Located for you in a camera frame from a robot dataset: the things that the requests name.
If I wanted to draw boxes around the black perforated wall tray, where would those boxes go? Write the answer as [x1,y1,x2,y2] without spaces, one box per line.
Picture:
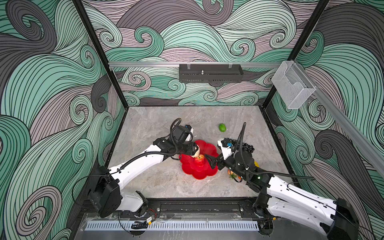
[179,65,244,86]

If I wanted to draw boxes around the green lime fruit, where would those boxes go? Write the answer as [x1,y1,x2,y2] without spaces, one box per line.
[219,124,227,132]

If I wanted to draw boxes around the pale yellow pear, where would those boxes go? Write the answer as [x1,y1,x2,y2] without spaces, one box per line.
[193,149,200,158]

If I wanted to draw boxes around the aluminium rail back wall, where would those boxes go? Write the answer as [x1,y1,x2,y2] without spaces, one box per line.
[108,61,282,68]

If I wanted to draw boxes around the aluminium rail wall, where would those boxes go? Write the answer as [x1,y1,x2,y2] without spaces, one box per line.
[108,61,282,68]
[294,61,384,176]

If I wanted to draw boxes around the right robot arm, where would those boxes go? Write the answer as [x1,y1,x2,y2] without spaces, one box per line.
[205,152,360,240]

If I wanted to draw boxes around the black grape bunch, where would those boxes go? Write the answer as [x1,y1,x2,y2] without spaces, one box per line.
[223,138,255,153]

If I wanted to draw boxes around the red flower-shaped fruit bowl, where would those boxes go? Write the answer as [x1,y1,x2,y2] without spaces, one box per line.
[180,140,219,180]

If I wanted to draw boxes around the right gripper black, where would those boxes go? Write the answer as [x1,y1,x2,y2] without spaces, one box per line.
[205,152,250,182]

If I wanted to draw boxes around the clear plastic wall bin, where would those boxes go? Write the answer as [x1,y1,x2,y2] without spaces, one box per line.
[272,61,316,110]

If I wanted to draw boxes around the aluminium rail right wall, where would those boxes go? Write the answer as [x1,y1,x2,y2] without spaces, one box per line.
[294,61,384,176]

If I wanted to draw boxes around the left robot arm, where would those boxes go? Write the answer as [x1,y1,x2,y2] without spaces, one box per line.
[88,125,200,218]

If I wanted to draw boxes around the white slotted cable duct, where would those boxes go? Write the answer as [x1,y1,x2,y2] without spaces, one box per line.
[85,220,259,232]

